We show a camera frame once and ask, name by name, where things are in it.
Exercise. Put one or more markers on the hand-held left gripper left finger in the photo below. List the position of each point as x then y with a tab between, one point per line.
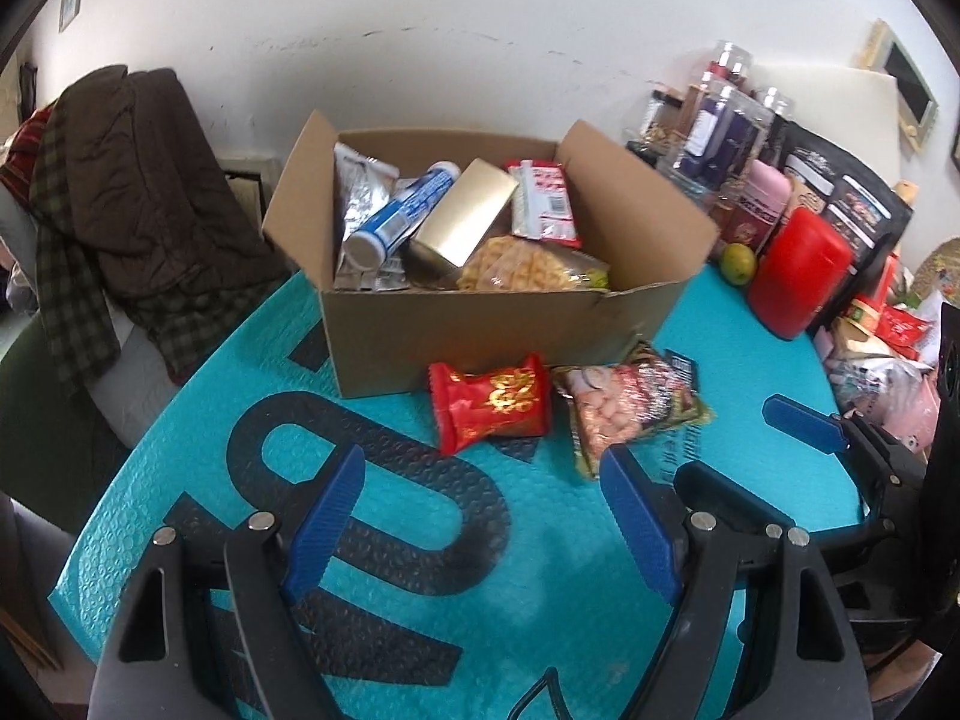
322	525

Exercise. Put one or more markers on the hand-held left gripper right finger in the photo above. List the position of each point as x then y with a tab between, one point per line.
637	525

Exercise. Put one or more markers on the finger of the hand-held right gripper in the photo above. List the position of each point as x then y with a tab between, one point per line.
802	424
724	491

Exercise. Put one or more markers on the green snack packet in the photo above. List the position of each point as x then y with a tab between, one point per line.
622	397

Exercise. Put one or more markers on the red gold snack packet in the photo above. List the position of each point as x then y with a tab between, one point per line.
495	397

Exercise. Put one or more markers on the brown cardboard box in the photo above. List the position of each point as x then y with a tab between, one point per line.
480	330

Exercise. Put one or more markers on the yellow waffle snack packet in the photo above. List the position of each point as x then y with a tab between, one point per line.
517	262

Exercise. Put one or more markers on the blue white tube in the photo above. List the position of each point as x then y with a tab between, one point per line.
397	210

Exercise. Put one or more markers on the silver foil packet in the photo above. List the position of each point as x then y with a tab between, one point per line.
356	195

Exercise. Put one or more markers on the long red snack packet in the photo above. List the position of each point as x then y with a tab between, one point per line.
544	202

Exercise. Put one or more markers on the small gold box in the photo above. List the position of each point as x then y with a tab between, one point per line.
461	214

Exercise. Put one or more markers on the pile of red packets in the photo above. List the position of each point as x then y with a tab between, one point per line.
904	330

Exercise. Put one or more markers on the teal bubble mat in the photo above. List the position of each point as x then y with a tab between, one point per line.
525	615

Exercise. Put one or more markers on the red canister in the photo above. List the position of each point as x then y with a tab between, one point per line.
799	270

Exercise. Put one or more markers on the green lime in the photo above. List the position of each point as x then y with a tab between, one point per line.
736	262

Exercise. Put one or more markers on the tan basket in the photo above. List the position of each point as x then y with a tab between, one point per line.
941	270

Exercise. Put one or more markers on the black stand-up pouch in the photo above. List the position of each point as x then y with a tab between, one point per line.
855	195

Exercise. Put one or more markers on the pink canister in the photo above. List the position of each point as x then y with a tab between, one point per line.
765	191

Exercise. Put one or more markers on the grey chair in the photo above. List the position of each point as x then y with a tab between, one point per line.
135	382

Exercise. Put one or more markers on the clear jar dark blue label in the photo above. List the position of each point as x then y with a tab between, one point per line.
720	135

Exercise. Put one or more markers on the dark green armchair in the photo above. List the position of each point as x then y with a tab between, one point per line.
37	427

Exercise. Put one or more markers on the clear jar black label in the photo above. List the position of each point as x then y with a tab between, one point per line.
776	116

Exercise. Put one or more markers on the white foam board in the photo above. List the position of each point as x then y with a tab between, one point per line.
832	101

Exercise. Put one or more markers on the clear jar of nuts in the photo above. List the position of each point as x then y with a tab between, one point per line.
660	131

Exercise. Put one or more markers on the cream framed board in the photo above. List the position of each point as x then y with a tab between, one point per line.
907	82

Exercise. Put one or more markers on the clear jar red contents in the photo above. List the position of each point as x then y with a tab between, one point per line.
727	64

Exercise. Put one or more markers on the green plaid garment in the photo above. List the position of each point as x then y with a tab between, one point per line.
67	240

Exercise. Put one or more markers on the brown quilted jacket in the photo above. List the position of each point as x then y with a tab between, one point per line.
150	165

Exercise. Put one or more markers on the red striped cloth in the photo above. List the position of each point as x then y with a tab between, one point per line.
19	154

